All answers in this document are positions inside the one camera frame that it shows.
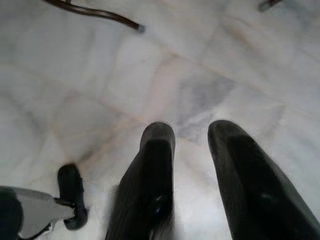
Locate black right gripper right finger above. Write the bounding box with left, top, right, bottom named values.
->
left=207, top=119, right=320, bottom=240

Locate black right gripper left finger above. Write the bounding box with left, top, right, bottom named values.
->
left=104, top=121, right=177, bottom=240

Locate dark brown metal chair leg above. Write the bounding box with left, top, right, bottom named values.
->
left=43, top=0, right=146, bottom=34

